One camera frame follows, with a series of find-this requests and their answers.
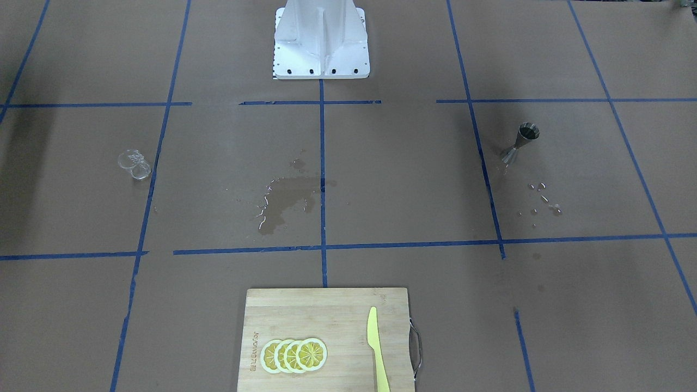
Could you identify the steel measuring jigger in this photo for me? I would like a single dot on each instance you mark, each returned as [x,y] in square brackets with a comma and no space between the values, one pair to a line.
[527,132]

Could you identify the clear glass cup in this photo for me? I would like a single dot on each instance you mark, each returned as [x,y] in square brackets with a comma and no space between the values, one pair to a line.
[134,162]

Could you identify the bamboo cutting board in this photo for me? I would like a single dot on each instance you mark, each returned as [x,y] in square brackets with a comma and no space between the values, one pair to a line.
[337,316]

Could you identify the yellow plastic knife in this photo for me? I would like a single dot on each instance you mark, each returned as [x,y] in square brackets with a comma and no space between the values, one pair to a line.
[373,337]

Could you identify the lemon slice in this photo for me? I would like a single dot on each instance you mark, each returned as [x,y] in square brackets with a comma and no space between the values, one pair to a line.
[312,354]
[268,356]
[279,356]
[290,357]

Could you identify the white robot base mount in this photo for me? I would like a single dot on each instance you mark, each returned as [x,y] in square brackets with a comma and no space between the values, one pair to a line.
[320,40]

